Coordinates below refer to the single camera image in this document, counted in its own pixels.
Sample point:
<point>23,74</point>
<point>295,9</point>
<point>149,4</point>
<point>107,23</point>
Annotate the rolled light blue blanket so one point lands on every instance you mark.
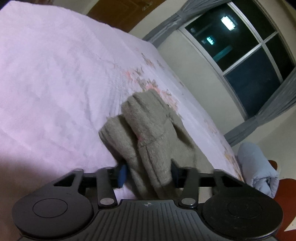
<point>257,170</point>

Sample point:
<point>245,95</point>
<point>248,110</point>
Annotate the grey right curtain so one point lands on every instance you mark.
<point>281,101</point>

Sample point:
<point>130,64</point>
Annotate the red headboard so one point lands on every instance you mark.
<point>285,197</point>

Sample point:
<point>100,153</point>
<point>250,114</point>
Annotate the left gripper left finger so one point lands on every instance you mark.
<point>108,179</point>

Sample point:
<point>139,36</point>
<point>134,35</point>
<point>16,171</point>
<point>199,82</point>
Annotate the dark window with frame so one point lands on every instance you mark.
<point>245,48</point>

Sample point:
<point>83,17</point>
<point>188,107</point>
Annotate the brown wooden door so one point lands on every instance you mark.
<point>122,14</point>

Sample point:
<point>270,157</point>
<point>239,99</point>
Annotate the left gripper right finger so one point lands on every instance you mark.
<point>187,179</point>

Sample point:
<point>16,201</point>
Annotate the pink floral bed sheet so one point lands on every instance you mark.
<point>63,75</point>

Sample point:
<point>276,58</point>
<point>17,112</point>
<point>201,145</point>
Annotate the grey-green pants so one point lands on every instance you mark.
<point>148,135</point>

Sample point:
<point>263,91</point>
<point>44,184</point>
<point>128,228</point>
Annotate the grey curtain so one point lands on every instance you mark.
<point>281,101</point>
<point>188,11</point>

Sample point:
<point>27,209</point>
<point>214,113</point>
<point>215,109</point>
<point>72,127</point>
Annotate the grey left curtain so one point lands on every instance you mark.
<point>188,11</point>

